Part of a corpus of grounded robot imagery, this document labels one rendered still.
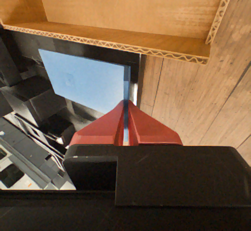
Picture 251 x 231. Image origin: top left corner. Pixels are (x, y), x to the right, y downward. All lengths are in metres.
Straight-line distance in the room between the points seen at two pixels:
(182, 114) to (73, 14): 0.21
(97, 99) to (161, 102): 0.10
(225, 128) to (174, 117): 0.06
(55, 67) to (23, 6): 0.10
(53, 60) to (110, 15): 0.09
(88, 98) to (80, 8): 0.12
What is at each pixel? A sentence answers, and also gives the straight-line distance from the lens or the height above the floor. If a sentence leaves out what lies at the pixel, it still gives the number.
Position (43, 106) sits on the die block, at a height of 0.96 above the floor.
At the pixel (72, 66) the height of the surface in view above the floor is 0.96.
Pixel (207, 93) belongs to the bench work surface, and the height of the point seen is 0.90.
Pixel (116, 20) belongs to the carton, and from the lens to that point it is 0.19.
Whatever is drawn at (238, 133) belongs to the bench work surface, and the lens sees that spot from 0.22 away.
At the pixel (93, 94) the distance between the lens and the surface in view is 0.17.
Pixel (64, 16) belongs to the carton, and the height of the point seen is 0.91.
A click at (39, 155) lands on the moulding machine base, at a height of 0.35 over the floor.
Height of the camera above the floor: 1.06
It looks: 44 degrees down
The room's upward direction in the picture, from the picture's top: 137 degrees counter-clockwise
